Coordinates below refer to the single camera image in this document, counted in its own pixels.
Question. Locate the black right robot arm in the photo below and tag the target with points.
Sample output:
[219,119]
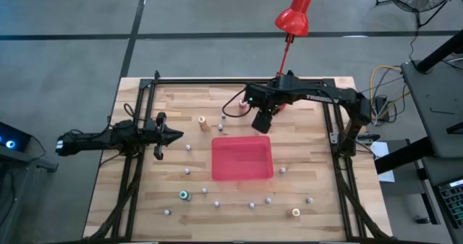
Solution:
[325,95]

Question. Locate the white paper sheet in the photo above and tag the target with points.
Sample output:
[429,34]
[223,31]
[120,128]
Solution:
[381,150]

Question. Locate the black metal table frame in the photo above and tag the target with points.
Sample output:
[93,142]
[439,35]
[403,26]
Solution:
[199,81]

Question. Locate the grey metal stand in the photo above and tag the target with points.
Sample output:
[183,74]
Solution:
[25,162]

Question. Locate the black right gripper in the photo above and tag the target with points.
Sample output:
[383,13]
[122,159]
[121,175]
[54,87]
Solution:
[263,122]

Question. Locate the black hex key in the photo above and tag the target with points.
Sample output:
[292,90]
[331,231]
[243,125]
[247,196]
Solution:
[441,111]

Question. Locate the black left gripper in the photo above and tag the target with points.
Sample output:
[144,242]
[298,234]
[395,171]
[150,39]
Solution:
[155,135]

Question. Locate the red desk lamp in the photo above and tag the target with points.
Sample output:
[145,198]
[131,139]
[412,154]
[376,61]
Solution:
[294,16]

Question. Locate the black diagonal pole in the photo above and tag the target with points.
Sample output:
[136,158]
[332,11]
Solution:
[439,52]

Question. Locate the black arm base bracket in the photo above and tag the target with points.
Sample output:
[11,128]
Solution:
[367,138]

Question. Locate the grey side table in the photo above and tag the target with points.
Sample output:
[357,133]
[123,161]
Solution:
[434,103]

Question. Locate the black stand leg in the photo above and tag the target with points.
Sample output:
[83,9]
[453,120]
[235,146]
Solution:
[401,155]

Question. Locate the black computer with blue light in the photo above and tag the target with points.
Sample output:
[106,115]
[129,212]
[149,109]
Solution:
[14,135]

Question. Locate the black power adapter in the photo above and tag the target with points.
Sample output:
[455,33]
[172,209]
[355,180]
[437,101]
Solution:
[380,102]

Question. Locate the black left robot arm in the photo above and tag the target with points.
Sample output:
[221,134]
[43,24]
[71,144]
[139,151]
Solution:
[90,139]

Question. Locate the small black caster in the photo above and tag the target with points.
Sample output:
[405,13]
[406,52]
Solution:
[421,220]

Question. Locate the green large food coloring bottle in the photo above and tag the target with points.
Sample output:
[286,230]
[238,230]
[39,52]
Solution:
[184,195]

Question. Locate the pink translucent plastic bin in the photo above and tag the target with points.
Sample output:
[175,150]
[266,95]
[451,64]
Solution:
[242,159]

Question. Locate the small blue food coloring bottle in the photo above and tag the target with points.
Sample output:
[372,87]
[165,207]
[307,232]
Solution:
[216,203]

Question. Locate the keyboard with colored keys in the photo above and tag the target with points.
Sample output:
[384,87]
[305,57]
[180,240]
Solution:
[454,200]

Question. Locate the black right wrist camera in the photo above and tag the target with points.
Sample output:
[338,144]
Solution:
[253,93]

